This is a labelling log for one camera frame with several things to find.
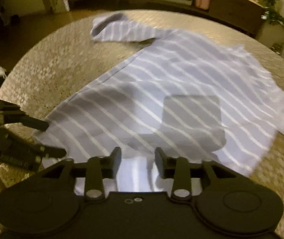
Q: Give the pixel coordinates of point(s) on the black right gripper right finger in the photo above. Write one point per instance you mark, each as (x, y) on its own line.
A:
(181, 171)

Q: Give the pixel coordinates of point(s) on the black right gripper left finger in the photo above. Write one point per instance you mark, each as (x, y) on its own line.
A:
(95, 170)

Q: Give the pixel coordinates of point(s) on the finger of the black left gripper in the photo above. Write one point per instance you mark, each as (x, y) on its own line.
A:
(18, 116)
(23, 149)

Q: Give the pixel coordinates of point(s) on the grey white striped shirt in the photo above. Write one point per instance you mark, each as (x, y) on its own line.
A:
(183, 93)

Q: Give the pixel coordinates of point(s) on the gold floral lace tablecloth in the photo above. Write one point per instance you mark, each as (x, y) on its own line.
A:
(68, 59)

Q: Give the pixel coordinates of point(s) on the white plant pot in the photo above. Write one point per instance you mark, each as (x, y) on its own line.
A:
(270, 34)

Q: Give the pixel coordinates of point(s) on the pink container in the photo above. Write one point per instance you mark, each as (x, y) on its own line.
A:
(202, 4)

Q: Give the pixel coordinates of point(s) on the potted green plant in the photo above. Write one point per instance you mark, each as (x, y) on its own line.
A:
(272, 15)

